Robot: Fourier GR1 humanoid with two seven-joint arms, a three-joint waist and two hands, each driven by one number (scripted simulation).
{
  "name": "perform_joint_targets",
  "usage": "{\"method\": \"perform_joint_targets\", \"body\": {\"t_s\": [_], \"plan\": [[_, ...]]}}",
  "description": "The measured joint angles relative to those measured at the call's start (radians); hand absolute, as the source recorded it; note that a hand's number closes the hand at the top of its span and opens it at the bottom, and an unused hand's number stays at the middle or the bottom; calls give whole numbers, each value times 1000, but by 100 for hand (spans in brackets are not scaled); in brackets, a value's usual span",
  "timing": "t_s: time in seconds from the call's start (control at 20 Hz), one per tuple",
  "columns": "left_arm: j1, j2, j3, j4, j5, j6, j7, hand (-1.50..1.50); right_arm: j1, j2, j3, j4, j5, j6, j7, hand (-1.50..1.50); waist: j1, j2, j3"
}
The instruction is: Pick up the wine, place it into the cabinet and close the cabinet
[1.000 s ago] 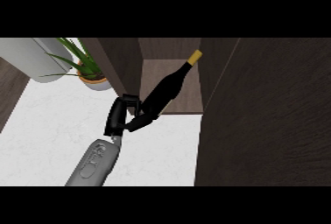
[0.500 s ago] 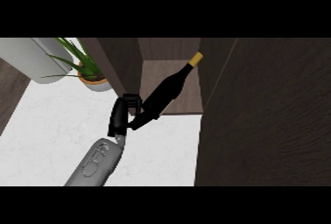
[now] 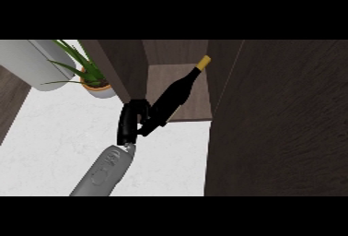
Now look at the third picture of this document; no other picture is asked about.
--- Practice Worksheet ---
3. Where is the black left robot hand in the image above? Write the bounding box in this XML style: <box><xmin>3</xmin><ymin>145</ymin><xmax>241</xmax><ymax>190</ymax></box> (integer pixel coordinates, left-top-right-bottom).
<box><xmin>115</xmin><ymin>98</ymin><xmax>160</xmax><ymax>147</ymax></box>

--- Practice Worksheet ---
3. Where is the black wine bottle yellow cap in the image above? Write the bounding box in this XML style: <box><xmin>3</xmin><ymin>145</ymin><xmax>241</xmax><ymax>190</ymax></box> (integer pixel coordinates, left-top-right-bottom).
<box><xmin>143</xmin><ymin>54</ymin><xmax>214</xmax><ymax>136</ymax></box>

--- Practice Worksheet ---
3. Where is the dark wooden cabinet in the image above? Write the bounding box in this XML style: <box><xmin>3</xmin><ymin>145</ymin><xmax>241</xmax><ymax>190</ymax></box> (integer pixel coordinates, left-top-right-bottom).
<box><xmin>78</xmin><ymin>39</ymin><xmax>247</xmax><ymax>124</ymax></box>

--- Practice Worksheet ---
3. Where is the dark wooden cabinet door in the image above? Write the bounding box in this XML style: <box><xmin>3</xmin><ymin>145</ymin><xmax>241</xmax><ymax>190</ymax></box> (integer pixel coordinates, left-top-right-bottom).
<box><xmin>202</xmin><ymin>39</ymin><xmax>348</xmax><ymax>197</ymax></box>

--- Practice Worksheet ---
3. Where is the green potted plant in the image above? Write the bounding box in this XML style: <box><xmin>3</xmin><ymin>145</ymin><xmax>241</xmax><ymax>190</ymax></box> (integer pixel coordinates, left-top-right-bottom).
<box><xmin>42</xmin><ymin>39</ymin><xmax>118</xmax><ymax>100</ymax></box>

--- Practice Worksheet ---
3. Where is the dark wooden panel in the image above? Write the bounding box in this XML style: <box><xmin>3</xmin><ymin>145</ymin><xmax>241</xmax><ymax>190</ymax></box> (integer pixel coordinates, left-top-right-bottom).
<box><xmin>0</xmin><ymin>65</ymin><xmax>33</xmax><ymax>146</ymax></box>

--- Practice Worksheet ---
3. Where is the pale grey cylinder appliance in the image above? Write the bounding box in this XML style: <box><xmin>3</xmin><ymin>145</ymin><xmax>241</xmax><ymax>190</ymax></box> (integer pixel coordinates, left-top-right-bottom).
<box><xmin>0</xmin><ymin>39</ymin><xmax>78</xmax><ymax>92</ymax></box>

